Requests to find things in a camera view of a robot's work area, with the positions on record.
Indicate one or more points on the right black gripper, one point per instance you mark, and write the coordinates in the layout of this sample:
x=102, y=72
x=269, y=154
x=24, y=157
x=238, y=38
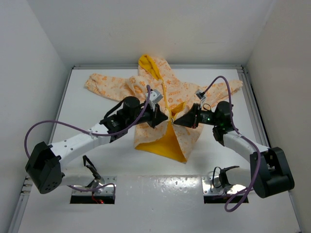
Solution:
x=189, y=119

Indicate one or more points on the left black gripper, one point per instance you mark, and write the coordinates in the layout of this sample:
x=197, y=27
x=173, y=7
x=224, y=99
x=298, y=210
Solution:
x=156, y=115

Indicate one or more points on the orange patterned hooded jacket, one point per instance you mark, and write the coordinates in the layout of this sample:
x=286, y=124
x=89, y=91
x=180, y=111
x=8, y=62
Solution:
x=168, y=140

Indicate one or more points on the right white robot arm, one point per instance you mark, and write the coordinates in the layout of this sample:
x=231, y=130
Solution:
x=269, y=171

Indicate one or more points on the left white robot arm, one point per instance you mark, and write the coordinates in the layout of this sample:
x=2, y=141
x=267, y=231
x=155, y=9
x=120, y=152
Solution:
x=66, y=163

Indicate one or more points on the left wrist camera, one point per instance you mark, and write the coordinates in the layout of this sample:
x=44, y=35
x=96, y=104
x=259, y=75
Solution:
x=155, y=96

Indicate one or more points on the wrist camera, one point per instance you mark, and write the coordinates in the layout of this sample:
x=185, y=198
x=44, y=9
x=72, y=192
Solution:
x=201, y=95
x=155, y=96

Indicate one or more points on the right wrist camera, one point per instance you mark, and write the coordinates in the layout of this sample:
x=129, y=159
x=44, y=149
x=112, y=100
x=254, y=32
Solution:
x=201, y=95

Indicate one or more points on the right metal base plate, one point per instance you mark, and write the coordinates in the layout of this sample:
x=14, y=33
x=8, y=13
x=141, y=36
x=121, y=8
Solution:
x=212, y=187

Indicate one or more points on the metal base plate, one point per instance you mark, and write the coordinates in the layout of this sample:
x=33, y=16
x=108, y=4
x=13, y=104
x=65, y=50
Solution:
x=212, y=187
x=105, y=186

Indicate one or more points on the aluminium table frame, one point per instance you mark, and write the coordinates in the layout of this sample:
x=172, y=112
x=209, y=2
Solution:
x=156, y=194

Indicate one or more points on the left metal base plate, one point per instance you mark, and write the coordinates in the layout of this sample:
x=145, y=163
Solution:
x=105, y=186

